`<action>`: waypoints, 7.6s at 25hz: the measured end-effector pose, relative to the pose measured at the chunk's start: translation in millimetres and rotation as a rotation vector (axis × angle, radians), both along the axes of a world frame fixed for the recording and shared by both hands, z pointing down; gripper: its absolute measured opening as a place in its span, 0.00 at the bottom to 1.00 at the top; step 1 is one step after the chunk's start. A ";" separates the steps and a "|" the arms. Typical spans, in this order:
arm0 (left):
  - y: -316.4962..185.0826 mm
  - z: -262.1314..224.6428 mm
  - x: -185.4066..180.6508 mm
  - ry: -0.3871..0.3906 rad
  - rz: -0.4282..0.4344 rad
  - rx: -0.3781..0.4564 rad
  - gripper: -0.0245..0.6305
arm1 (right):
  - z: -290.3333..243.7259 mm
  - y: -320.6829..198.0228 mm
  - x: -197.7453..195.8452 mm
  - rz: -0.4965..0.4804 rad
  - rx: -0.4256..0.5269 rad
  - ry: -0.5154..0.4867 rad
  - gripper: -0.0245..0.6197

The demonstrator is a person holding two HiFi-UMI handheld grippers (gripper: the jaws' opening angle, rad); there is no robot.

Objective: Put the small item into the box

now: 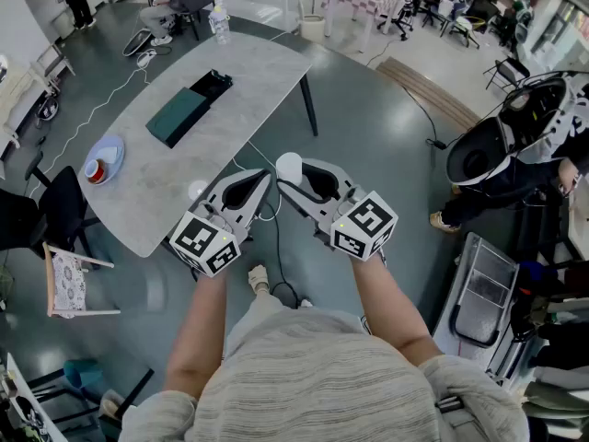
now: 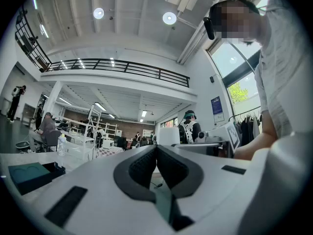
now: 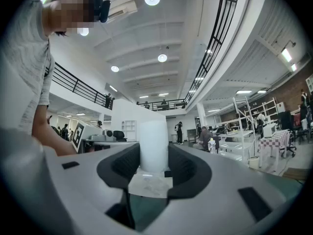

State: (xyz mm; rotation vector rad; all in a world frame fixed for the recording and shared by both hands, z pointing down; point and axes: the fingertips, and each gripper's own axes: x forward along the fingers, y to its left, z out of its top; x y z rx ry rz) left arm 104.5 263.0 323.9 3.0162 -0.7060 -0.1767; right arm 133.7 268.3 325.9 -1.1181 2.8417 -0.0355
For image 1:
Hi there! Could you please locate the brown striped floor ramp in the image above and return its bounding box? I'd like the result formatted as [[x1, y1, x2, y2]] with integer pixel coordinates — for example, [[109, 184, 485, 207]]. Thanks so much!
[[375, 56, 483, 134]]

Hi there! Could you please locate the wooden chair with floral cushion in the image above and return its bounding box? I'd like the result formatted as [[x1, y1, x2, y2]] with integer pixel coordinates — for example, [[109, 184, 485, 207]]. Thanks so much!
[[42, 240, 122, 320]]

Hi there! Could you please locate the table with checkered cloth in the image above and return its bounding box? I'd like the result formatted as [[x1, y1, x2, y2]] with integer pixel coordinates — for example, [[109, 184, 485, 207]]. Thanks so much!
[[319, 0, 407, 53]]

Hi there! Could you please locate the white cylindrical small item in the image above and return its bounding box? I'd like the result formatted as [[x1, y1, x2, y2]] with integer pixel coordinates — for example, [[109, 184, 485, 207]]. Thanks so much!
[[275, 152, 304, 186]]

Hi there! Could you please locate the person's left forearm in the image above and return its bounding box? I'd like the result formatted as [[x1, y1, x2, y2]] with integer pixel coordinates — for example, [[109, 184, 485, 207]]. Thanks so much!
[[162, 264, 229, 401]]

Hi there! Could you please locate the white floor cable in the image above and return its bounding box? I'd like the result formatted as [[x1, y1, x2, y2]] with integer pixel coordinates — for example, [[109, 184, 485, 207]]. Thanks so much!
[[27, 64, 153, 198]]

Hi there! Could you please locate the clear plastic water bottle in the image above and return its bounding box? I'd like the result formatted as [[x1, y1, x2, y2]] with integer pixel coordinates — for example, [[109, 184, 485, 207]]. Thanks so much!
[[208, 0, 232, 47]]

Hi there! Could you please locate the person's light trouser leg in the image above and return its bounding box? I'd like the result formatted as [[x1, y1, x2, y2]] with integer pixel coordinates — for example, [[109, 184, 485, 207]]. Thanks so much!
[[224, 287, 287, 354]]

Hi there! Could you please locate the black folding chair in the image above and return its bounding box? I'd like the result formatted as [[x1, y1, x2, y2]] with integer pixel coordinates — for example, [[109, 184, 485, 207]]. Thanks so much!
[[482, 56, 531, 92]]

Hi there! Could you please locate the light blue plate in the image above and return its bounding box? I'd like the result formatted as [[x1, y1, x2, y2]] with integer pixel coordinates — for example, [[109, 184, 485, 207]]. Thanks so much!
[[76, 134, 126, 187]]

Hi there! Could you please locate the person's beige striped top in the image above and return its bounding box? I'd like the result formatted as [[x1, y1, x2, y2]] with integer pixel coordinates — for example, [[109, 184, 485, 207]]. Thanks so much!
[[118, 306, 531, 442]]

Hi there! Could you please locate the white bucket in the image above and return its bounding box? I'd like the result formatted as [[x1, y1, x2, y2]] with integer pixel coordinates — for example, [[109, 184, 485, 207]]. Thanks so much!
[[298, 13, 327, 37]]

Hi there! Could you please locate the black floor cable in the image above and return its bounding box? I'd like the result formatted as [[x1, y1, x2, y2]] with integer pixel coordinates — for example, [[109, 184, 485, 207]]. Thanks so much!
[[398, 84, 447, 151], [261, 200, 315, 308]]

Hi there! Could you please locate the teal stool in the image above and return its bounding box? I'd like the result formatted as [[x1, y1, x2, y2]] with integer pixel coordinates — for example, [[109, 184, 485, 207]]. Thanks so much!
[[63, 358, 105, 390]]

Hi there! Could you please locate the oval grey floor device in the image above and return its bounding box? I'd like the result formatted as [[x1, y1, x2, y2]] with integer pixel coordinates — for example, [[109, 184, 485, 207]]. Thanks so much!
[[121, 29, 154, 59]]

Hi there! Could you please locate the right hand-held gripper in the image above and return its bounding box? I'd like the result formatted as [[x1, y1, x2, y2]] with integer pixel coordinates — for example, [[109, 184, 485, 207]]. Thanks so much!
[[277, 157, 399, 262]]

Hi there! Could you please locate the black table leg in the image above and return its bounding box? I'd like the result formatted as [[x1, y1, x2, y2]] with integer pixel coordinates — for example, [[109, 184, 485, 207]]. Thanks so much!
[[298, 74, 320, 138]]

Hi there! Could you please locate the black office chair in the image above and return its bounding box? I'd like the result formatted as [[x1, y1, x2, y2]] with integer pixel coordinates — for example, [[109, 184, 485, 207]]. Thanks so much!
[[0, 152, 100, 272]]

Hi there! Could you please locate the dark green and black box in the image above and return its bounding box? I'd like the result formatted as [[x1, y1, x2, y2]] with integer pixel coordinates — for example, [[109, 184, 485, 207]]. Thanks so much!
[[145, 68, 235, 150]]

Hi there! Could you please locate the red and white cup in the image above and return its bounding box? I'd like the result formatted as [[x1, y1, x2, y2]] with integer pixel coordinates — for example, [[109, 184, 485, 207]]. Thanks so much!
[[84, 157, 108, 185]]

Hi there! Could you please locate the person's right forearm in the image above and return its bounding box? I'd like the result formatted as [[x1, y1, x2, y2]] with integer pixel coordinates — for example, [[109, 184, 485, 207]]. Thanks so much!
[[351, 250, 445, 368]]

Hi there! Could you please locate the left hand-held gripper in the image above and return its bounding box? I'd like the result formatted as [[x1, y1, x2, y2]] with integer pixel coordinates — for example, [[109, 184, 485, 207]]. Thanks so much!
[[168, 168, 273, 278]]

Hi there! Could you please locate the grey metal folding step ladder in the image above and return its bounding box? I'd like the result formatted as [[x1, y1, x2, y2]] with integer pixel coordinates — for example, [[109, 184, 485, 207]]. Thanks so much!
[[448, 231, 522, 350]]

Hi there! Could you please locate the person's beige shoe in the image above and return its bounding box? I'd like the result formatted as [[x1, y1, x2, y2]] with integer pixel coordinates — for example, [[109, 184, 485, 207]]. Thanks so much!
[[248, 264, 271, 295]]

